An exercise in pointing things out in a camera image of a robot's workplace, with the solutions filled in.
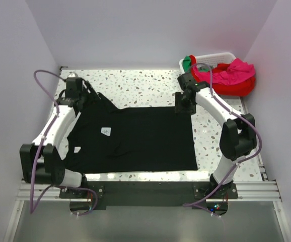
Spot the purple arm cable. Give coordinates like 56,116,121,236
183,63,264,210
29,70,98,216

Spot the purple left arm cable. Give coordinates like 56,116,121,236
29,70,98,216

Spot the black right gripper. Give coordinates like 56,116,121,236
175,92,196,117

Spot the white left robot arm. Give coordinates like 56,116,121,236
20,73,100,198

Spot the aluminium frame rail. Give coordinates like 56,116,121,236
16,181,282,202

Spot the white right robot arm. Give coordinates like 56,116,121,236
175,73,257,198

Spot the green t shirt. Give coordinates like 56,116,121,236
182,56,191,73

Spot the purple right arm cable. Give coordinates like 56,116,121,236
183,63,264,210

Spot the red t shirt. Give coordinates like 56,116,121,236
182,55,256,97

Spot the pink t shirt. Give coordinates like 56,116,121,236
190,58,256,86

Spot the black t shirt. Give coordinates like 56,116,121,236
64,96,197,174

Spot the white plastic laundry basket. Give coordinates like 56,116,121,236
178,52,237,74

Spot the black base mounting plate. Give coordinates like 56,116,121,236
59,180,238,217

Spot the white shirt neck label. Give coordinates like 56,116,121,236
101,127,111,137

